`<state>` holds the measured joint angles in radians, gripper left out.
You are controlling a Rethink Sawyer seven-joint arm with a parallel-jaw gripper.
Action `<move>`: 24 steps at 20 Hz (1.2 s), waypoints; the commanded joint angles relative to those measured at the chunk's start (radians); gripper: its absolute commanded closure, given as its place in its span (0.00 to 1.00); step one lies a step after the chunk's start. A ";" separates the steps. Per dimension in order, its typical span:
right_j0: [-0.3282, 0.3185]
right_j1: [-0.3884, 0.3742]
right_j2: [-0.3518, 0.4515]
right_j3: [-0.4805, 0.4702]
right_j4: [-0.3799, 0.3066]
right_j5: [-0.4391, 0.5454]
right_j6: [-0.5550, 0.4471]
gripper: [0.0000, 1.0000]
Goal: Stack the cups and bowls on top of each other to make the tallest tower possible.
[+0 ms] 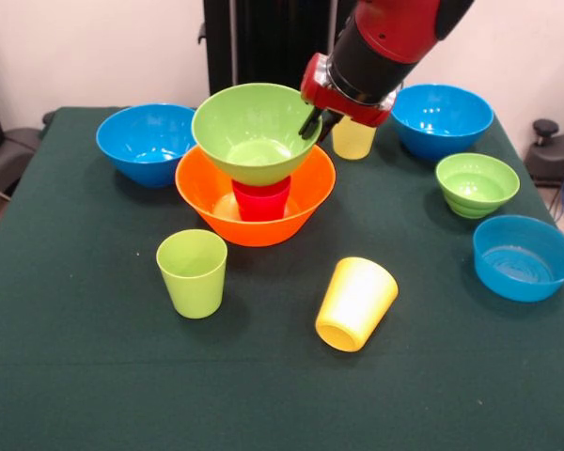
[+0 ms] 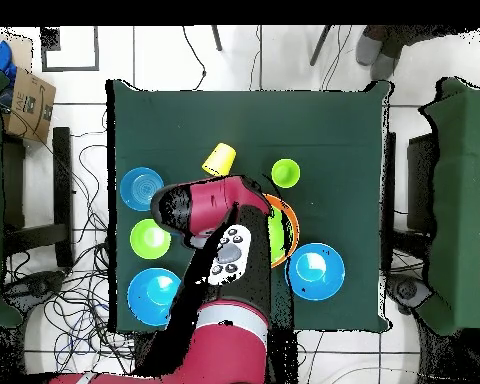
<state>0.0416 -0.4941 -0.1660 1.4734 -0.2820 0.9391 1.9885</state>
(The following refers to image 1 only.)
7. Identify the black knobbed equipment base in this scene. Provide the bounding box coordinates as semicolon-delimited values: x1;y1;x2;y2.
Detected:
525;118;564;189

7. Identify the red cup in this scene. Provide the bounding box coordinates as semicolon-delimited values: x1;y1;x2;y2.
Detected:
231;176;292;223

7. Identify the black chair base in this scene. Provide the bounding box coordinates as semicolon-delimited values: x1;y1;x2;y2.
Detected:
0;125;43;198

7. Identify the small blue bowl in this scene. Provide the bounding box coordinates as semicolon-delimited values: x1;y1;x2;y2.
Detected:
473;214;564;303

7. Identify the small green bowl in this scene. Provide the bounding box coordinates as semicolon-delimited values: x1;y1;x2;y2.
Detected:
434;152;521;220

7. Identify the pale translucent yellow cup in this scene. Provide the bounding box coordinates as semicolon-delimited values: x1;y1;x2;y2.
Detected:
331;116;378;161

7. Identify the large green bowl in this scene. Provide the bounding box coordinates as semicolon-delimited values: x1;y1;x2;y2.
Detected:
191;83;320;188

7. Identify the large blue bowl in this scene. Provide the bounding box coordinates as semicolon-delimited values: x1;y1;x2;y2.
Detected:
388;83;495;163
95;102;199;189

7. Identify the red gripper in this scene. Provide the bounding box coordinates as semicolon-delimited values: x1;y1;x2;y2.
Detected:
298;52;399;145

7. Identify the dark green table cloth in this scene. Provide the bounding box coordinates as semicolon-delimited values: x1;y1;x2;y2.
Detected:
0;106;564;451

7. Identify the green cup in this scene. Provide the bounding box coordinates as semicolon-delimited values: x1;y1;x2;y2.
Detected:
155;228;228;320

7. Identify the large orange bowl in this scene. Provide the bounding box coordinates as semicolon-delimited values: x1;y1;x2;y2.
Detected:
174;144;337;248

